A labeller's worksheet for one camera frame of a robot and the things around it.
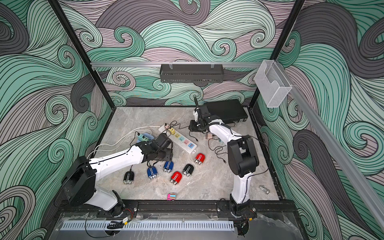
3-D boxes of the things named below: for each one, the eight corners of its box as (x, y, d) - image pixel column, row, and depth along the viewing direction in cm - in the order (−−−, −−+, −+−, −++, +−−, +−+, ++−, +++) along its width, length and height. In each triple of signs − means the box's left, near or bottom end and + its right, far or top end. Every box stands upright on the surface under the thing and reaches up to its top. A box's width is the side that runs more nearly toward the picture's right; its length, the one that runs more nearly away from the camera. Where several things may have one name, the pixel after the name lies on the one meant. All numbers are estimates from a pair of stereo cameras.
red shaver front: (169, 180, 85) (168, 179, 82) (175, 171, 88) (175, 169, 86) (176, 186, 83) (176, 184, 80) (183, 176, 86) (183, 174, 84)
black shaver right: (181, 172, 87) (181, 170, 85) (187, 164, 91) (187, 162, 88) (189, 177, 86) (189, 175, 83) (194, 169, 89) (195, 167, 86)
